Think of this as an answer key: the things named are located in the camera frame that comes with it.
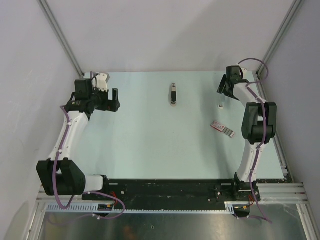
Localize black silver stapler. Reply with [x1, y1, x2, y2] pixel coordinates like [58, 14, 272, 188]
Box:
[170, 83, 177, 107]

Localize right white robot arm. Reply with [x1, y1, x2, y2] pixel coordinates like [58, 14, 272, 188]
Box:
[217, 65, 277, 201]

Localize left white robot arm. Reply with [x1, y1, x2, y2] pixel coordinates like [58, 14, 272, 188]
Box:
[36, 73, 121, 200]

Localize red white staple box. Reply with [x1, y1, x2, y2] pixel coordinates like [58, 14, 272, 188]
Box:
[210, 121, 235, 138]

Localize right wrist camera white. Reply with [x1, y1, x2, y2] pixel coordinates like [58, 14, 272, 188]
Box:
[237, 63, 248, 79]

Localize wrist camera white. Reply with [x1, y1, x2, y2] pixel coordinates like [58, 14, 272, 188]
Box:
[237, 63, 248, 79]
[92, 73, 110, 92]

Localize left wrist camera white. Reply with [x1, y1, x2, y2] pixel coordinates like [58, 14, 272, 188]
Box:
[92, 73, 110, 92]

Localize right aluminium frame post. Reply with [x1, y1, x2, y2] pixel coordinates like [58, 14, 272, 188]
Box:
[262, 0, 305, 64]

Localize aluminium frame post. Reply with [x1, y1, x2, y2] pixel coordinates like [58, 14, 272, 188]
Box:
[262, 0, 305, 64]
[37, 0, 84, 77]

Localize right aluminium side rail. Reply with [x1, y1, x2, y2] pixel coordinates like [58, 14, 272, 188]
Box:
[254, 71, 293, 183]

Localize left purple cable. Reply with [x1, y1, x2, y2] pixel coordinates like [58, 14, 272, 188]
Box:
[51, 71, 126, 221]

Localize left aluminium frame post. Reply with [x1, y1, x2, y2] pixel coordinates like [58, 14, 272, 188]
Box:
[37, 0, 84, 77]

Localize grey cable duct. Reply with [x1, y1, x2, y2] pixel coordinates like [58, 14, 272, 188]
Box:
[45, 203, 235, 215]

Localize front aluminium rail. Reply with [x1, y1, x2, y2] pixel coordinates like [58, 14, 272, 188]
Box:
[36, 183, 309, 204]

